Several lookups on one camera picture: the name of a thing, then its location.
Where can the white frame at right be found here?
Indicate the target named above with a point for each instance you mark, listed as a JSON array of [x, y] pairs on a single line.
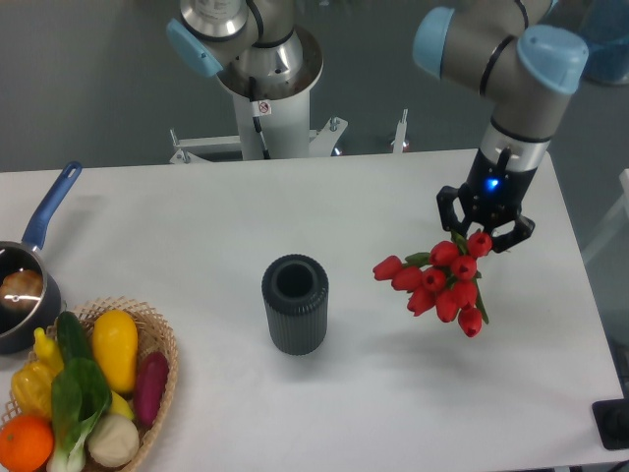
[[610, 225]]

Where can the dark green cucumber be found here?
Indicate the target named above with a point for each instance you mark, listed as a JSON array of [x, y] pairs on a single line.
[[71, 338]]

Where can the purple sweet potato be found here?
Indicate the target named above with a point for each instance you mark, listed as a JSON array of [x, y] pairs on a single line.
[[150, 386]]

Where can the brown bun in saucepan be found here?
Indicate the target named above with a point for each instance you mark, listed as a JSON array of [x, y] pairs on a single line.
[[21, 290]]

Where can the small yellow banana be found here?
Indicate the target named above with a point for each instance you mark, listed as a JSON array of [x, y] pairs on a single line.
[[47, 351]]

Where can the black device at edge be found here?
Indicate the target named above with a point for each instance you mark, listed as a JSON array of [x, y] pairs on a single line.
[[611, 417]]

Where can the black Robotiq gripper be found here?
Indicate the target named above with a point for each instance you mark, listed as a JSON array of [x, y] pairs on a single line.
[[491, 196]]

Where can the beige round mushroom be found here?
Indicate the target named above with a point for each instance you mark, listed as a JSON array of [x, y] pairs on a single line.
[[114, 441]]

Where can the green bok choy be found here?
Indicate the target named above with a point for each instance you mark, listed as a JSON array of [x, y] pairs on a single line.
[[80, 396]]

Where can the blue translucent container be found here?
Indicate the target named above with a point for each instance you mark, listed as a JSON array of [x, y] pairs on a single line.
[[605, 30]]

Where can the red tulip bouquet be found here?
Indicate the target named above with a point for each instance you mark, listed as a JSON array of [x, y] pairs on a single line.
[[444, 279]]

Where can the yellow bell pepper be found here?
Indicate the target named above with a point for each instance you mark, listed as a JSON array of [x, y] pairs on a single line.
[[31, 386]]

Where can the yellow squash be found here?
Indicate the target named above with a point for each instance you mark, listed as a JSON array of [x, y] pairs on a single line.
[[115, 343]]

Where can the blue handled saucepan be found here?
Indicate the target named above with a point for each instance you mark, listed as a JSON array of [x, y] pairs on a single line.
[[17, 327]]

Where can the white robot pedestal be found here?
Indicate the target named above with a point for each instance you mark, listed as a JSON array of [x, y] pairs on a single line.
[[271, 94]]

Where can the dark grey ribbed vase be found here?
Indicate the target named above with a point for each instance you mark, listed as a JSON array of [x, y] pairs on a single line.
[[295, 291]]

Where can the orange fruit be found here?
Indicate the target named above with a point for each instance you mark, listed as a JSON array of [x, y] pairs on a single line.
[[26, 443]]

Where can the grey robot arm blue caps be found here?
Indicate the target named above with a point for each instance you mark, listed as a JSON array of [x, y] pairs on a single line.
[[500, 49]]

